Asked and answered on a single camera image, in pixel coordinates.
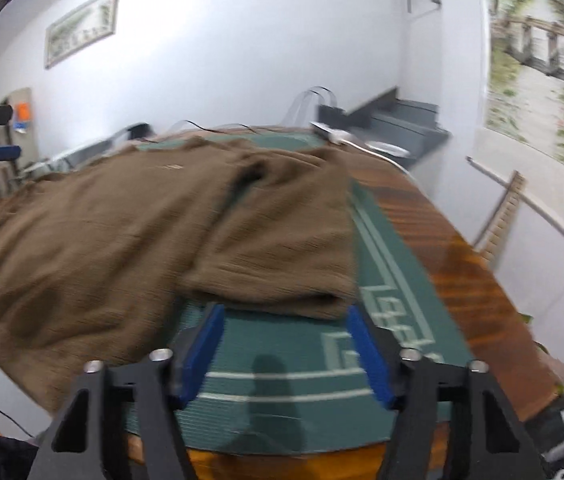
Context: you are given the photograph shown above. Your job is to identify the wooden ruler stick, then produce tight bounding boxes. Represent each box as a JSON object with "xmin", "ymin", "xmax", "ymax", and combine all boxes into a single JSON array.
[{"xmin": 472, "ymin": 170, "xmax": 525, "ymax": 266}]

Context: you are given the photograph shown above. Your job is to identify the brown fleece blanket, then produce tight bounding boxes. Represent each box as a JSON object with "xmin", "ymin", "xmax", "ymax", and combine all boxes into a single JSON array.
[{"xmin": 0, "ymin": 135, "xmax": 360, "ymax": 413}]

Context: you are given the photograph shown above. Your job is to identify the grey steps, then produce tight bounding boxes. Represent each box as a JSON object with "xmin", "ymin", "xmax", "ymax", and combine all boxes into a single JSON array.
[{"xmin": 347, "ymin": 87, "xmax": 450, "ymax": 171}]

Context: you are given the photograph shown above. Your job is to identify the green table mat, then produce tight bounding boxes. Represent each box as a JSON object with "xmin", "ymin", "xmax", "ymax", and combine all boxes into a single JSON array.
[{"xmin": 124, "ymin": 130, "xmax": 473, "ymax": 456}]

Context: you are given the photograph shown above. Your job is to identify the white power strip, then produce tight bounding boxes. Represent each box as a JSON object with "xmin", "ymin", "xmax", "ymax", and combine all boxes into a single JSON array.
[{"xmin": 312, "ymin": 122, "xmax": 353, "ymax": 147}]

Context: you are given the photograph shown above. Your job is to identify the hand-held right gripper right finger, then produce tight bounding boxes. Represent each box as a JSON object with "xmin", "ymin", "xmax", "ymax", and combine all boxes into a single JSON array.
[{"xmin": 346, "ymin": 305, "xmax": 548, "ymax": 480}]

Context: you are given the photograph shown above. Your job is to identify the white power cord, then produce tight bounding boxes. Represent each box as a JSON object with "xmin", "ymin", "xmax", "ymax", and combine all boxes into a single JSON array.
[{"xmin": 347, "ymin": 141, "xmax": 428, "ymax": 191}]

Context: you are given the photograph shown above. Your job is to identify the hanging scroll painting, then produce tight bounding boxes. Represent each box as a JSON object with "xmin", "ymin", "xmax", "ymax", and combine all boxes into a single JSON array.
[{"xmin": 466, "ymin": 0, "xmax": 564, "ymax": 241}]

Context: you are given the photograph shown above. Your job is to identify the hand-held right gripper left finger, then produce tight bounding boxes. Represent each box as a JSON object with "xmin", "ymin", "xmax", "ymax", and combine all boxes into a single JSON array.
[{"xmin": 26, "ymin": 302, "xmax": 227, "ymax": 480}]

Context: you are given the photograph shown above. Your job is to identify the white folding table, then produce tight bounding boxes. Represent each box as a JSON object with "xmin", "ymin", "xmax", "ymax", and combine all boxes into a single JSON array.
[{"xmin": 26, "ymin": 127, "xmax": 135, "ymax": 173}]

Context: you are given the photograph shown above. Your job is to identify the framed landscape painting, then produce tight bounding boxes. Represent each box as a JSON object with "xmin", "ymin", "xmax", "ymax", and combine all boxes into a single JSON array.
[{"xmin": 44, "ymin": 0, "xmax": 120, "ymax": 70}]

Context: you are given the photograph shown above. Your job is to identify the beige glass-door cabinet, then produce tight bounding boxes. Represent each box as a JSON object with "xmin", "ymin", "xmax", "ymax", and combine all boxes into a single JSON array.
[{"xmin": 0, "ymin": 87, "xmax": 37, "ymax": 196}]

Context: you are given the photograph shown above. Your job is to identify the black adapter cable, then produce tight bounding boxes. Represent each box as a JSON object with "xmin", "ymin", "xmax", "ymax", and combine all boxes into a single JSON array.
[{"xmin": 177, "ymin": 119, "xmax": 263, "ymax": 136}]

